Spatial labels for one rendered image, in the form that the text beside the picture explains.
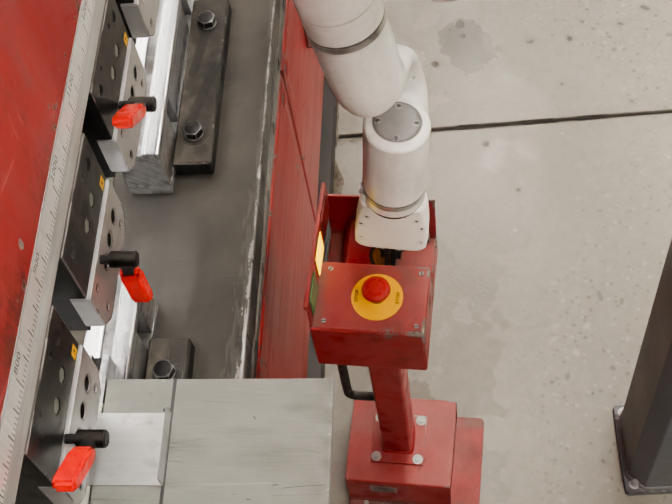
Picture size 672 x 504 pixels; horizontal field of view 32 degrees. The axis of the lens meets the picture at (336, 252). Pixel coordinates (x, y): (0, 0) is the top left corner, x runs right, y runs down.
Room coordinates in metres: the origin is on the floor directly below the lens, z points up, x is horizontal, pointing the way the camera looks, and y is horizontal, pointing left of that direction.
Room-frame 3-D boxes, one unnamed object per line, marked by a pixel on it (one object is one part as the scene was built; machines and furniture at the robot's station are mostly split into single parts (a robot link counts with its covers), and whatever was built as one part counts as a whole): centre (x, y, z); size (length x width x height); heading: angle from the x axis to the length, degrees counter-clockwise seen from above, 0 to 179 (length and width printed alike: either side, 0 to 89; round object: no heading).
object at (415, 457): (0.82, -0.05, 0.13); 0.10 x 0.10 x 0.01; 73
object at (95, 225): (0.70, 0.28, 1.18); 0.15 x 0.09 x 0.17; 168
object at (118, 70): (0.90, 0.24, 1.18); 0.15 x 0.09 x 0.17; 168
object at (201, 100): (1.11, 0.14, 0.89); 0.30 x 0.05 x 0.03; 168
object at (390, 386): (0.82, -0.05, 0.39); 0.05 x 0.05 x 0.54; 73
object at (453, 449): (0.81, -0.08, 0.06); 0.25 x 0.20 x 0.12; 73
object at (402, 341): (0.82, -0.05, 0.75); 0.20 x 0.16 x 0.18; 163
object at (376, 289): (0.77, -0.04, 0.79); 0.04 x 0.04 x 0.04
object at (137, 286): (0.67, 0.23, 1.12); 0.04 x 0.02 x 0.10; 78
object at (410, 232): (0.86, -0.09, 0.85); 0.10 x 0.07 x 0.11; 73
